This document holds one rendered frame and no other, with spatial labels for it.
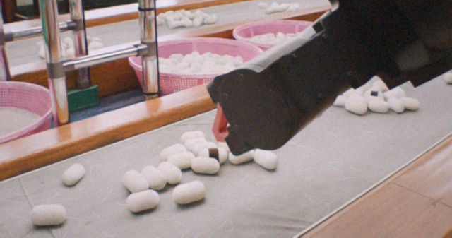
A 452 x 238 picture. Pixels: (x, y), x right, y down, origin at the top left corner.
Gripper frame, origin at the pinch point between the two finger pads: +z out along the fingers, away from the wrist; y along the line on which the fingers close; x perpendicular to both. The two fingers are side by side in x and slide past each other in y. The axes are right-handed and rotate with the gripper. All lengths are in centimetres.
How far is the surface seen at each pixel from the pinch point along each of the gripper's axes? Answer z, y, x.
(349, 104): 8.6, -30.9, 2.1
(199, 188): 4.9, 2.1, 4.2
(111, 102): 47, -14, -20
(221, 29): 45, -47, -29
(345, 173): 1.0, -14.9, 10.1
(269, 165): 5.1, -8.2, 5.2
